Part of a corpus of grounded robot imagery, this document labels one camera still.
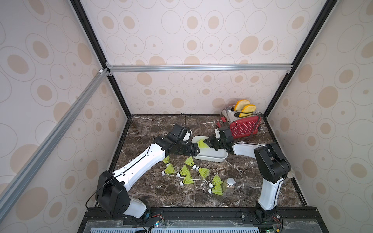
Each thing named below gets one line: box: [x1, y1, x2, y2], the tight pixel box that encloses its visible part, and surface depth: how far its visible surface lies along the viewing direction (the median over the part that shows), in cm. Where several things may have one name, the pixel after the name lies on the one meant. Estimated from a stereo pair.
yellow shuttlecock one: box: [207, 181, 224, 196], surface depth 83 cm
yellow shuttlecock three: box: [161, 163, 176, 176], surface depth 89 cm
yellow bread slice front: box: [238, 104, 257, 118], surface depth 95 cm
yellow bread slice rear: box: [234, 99, 251, 112], surface depth 99 cm
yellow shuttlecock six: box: [184, 156, 197, 169], surface depth 91 cm
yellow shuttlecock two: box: [197, 139, 210, 149], surface depth 98 cm
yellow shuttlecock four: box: [179, 173, 194, 186], surface depth 85 cm
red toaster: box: [221, 104, 263, 139], surface depth 97 cm
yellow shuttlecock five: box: [176, 164, 191, 178], surface depth 88 cm
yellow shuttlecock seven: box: [195, 166, 210, 180], surface depth 90 cm
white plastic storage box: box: [190, 135, 229, 163], surface depth 95 cm
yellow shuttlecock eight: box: [208, 174, 223, 189], surface depth 84 cm
